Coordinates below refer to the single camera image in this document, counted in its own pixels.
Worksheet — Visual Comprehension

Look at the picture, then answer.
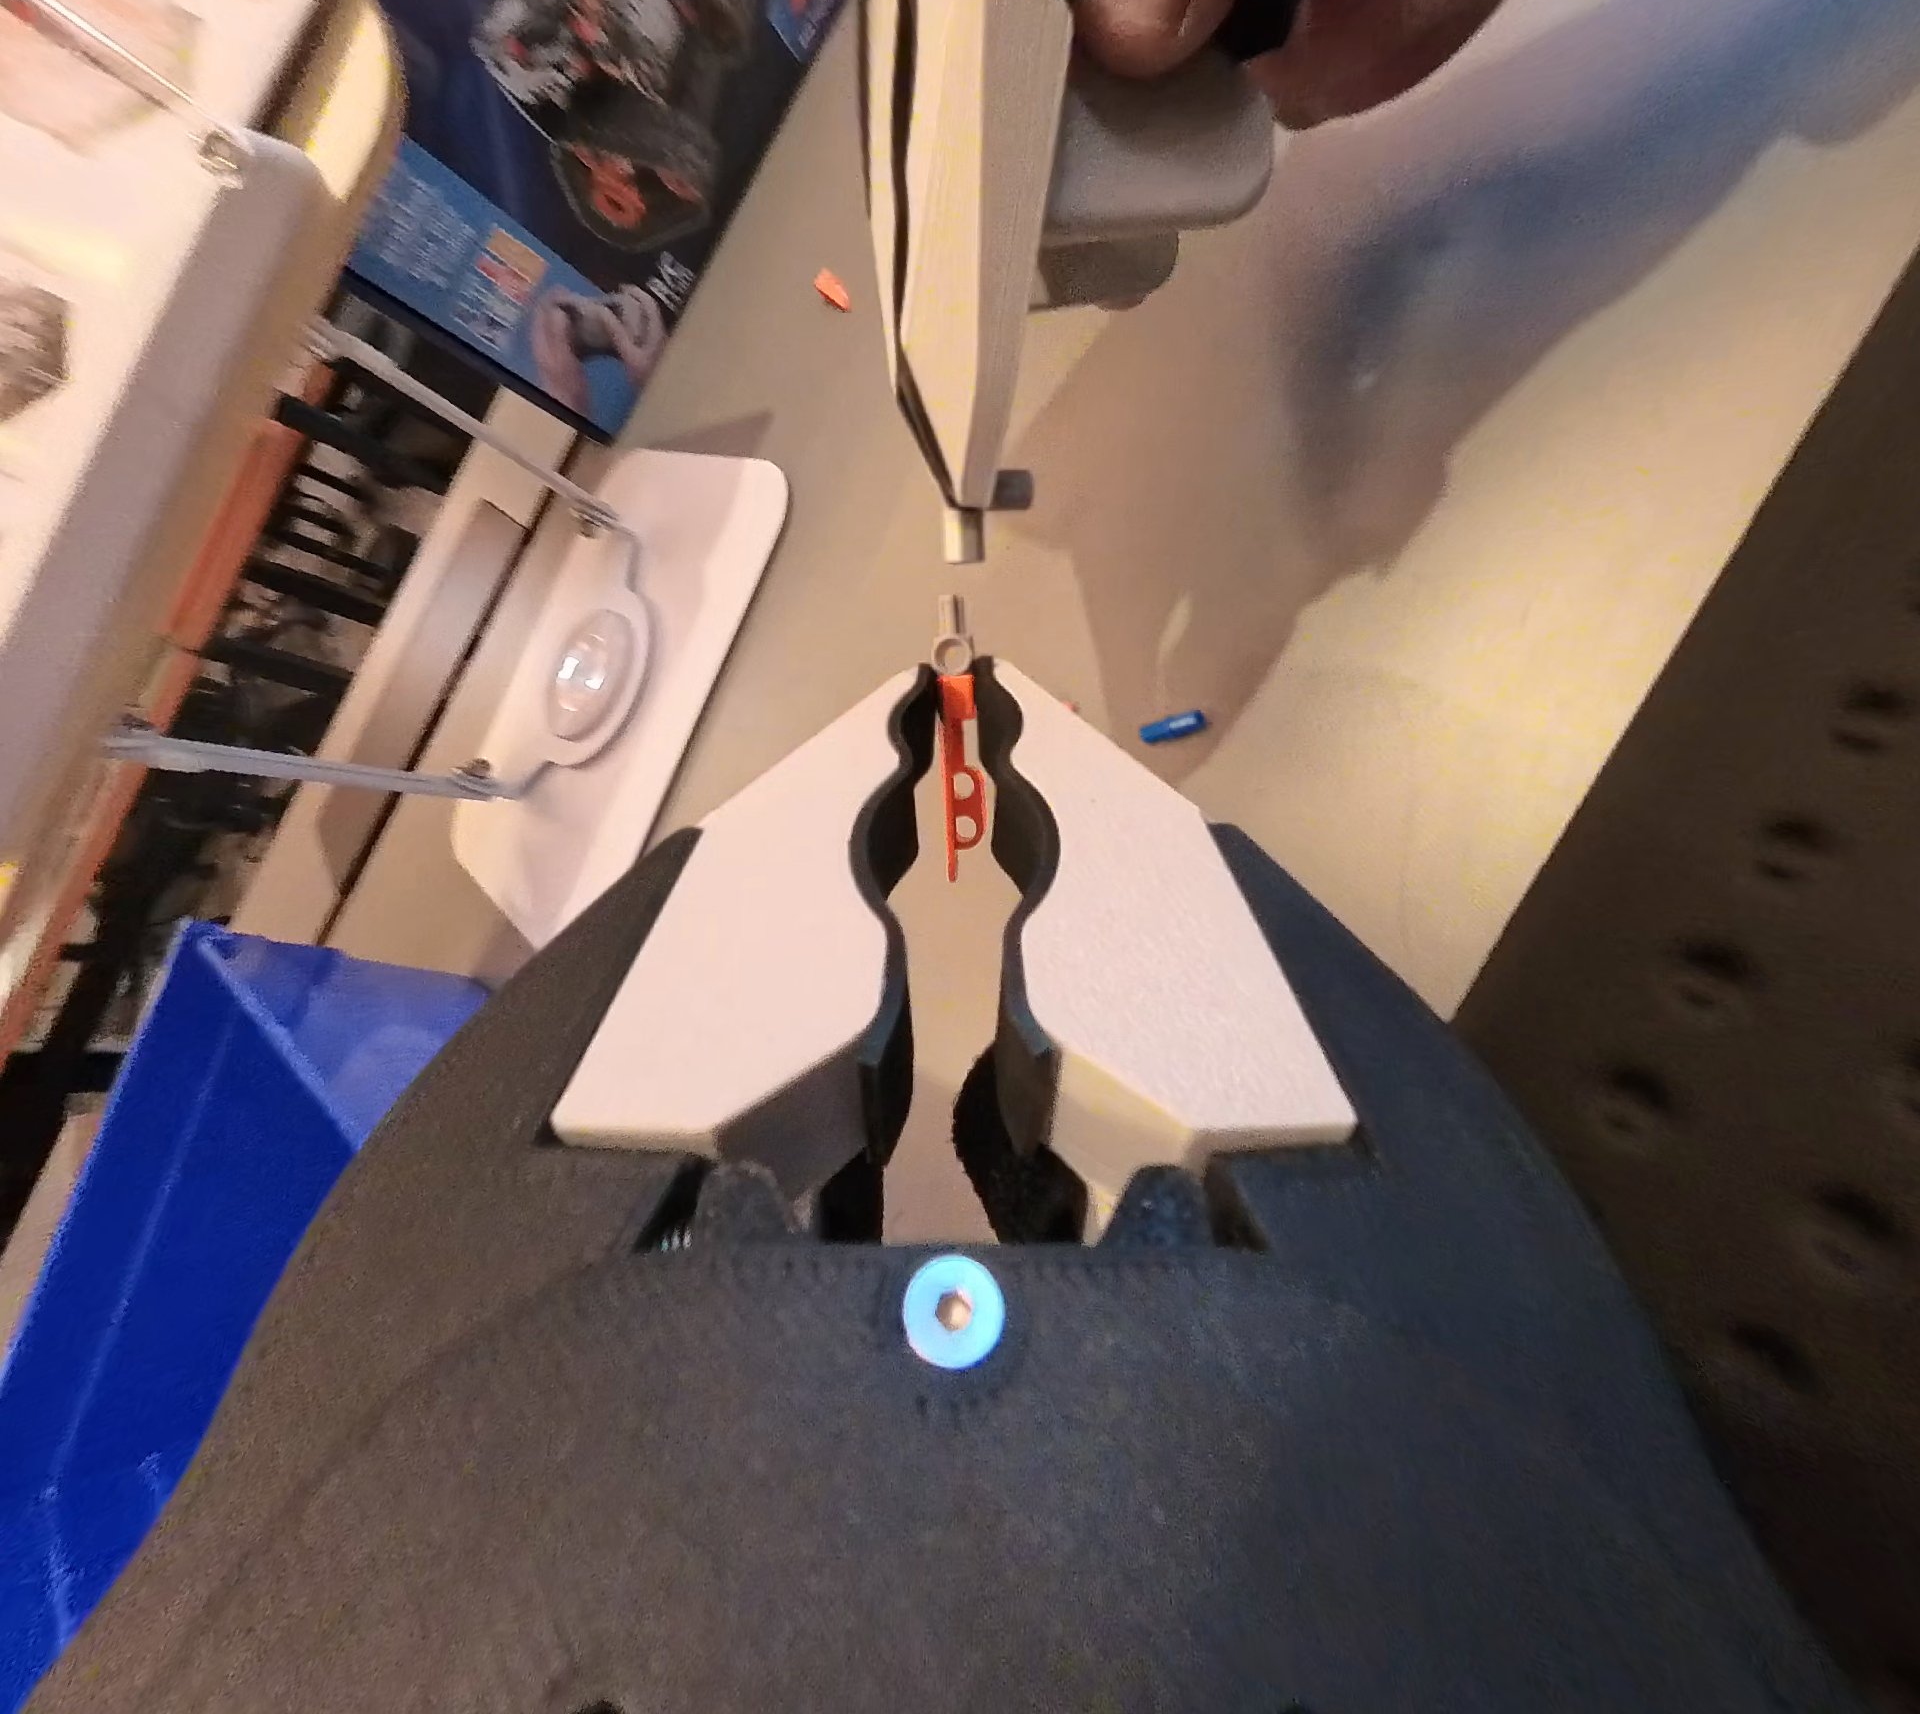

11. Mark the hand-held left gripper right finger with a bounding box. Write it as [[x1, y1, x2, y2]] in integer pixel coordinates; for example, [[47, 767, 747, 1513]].
[[955, 656, 1363, 1245]]

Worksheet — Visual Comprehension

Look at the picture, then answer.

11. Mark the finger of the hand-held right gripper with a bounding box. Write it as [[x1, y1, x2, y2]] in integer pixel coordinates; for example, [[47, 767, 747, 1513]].
[[897, 0, 1077, 515], [858, 0, 960, 504]]

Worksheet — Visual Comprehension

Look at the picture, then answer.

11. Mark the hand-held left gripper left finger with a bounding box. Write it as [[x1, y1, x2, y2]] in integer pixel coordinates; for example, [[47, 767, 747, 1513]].
[[551, 664, 925, 1245]]

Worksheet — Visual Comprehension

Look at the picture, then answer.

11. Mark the blue plastic bin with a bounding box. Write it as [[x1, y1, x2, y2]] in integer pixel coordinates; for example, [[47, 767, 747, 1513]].
[[0, 923, 492, 1690]]

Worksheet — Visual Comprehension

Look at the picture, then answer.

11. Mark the dark printed toy box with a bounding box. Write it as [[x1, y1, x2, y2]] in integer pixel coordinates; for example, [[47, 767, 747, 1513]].
[[240, 0, 882, 446]]

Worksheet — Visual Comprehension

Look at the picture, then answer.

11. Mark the white book stand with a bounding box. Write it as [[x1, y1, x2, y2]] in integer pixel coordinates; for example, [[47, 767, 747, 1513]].
[[0, 0, 792, 1061]]

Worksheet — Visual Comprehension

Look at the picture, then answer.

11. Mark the black perforated pad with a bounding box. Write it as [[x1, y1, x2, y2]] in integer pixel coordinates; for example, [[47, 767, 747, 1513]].
[[1454, 259, 1920, 1708]]

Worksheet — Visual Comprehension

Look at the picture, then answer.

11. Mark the open instruction booklet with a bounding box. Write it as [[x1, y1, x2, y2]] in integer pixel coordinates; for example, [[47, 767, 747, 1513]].
[[0, 0, 250, 426]]

